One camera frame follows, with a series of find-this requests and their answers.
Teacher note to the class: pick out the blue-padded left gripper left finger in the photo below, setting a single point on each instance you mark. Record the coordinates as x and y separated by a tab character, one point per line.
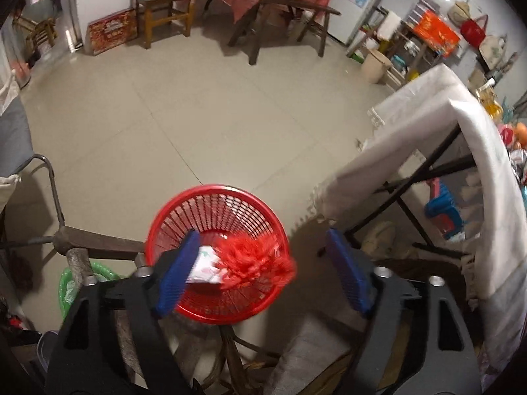
172	270

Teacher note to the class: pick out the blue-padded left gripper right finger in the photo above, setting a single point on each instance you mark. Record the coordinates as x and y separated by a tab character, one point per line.
353	269

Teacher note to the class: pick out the white printed packet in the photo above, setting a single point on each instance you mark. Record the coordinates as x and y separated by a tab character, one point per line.
206	268

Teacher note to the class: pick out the red wrapper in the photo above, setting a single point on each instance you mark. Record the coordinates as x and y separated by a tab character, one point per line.
244	259

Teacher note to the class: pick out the red plastic mesh basket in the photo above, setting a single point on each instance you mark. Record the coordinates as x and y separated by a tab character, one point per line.
216	212

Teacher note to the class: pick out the green plastic basin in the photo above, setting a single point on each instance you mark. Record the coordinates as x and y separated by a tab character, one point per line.
67	290

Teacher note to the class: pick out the blue plastic toy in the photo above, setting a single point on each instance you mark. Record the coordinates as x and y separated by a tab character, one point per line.
442	211

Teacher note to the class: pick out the grey folding chair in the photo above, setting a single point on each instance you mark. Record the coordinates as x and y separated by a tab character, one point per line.
16	154

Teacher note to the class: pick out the beige plastic bucket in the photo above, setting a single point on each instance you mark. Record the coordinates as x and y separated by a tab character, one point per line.
375	66

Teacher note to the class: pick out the red gift box on floor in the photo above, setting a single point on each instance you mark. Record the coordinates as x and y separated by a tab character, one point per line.
113	30

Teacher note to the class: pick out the red orange gift box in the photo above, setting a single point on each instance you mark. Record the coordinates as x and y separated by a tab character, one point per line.
436	34

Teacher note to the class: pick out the red hanging bag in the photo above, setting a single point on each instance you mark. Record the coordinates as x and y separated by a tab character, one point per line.
474	30

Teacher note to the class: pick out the dark wooden bench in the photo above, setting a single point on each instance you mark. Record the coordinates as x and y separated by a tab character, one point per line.
307	16

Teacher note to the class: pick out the black folding table frame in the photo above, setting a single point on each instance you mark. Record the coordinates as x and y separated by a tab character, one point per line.
400	188

